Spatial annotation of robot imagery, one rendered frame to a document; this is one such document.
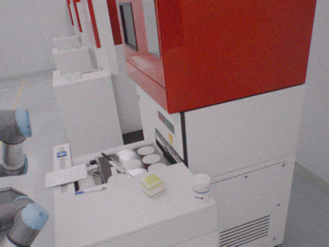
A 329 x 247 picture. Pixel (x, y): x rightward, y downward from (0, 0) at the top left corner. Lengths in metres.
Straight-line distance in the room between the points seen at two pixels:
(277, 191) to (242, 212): 0.25
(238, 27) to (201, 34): 0.17
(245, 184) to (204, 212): 0.60
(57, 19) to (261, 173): 8.18
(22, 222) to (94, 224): 0.32
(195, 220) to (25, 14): 8.56
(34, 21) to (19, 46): 0.81
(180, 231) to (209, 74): 0.67
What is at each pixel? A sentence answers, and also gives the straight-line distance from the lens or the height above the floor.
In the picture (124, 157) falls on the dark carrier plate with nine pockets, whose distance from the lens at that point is 1.65.
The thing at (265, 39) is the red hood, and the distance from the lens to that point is 1.43.
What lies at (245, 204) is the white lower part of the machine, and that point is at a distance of 1.78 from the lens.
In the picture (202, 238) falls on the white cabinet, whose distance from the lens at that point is 1.24.
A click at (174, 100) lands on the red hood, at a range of 1.26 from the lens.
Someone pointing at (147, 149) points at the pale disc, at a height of 0.90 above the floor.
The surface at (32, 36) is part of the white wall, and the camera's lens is 9.28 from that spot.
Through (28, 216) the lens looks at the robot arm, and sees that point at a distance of 0.90.
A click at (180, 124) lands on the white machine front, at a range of 1.31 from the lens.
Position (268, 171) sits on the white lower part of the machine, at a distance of 1.74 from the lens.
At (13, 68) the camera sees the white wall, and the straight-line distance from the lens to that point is 9.46.
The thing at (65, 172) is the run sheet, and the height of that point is 0.97.
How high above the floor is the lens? 1.70
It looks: 29 degrees down
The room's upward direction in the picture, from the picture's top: 7 degrees counter-clockwise
